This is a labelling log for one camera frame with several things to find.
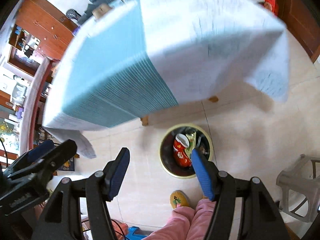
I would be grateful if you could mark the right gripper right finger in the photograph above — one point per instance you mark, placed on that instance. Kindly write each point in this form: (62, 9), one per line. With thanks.
(259, 217)

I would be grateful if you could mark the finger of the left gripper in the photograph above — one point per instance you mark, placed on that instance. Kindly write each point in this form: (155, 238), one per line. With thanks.
(40, 151)

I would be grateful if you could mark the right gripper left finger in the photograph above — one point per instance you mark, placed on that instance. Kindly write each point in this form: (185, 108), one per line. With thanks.
(61, 217)

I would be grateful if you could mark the red white paper cup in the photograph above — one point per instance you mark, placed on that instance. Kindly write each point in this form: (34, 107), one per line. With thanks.
(180, 144)

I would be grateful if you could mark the yellow round trash bin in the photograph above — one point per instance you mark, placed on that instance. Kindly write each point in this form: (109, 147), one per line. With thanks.
(166, 152)

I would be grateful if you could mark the long wooden counter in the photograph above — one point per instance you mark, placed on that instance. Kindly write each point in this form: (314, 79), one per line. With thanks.
(27, 125)

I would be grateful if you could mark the grey plastic stool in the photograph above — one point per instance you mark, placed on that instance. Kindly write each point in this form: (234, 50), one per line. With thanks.
(299, 184)

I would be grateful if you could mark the pink trouser legs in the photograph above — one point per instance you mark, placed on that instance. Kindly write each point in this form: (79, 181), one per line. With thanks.
(187, 223)

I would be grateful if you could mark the left yellow slipper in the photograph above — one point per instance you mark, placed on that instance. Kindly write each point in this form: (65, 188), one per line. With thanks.
(178, 199)

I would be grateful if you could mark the yellow green snack bag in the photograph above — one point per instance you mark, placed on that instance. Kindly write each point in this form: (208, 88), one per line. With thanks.
(192, 142)

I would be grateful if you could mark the wooden cabinet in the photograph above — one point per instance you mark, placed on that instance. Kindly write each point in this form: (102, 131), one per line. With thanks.
(47, 23)

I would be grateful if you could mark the brown paper pulp tray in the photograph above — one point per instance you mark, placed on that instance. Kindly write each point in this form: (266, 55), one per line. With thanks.
(101, 10)

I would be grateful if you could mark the patterned white teal tablecloth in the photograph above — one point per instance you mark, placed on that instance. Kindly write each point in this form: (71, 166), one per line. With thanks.
(147, 55)

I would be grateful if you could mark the wooden door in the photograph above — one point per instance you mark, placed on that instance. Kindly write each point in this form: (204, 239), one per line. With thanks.
(301, 24)

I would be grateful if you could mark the red gift box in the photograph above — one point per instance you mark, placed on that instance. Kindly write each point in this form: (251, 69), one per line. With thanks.
(272, 6)

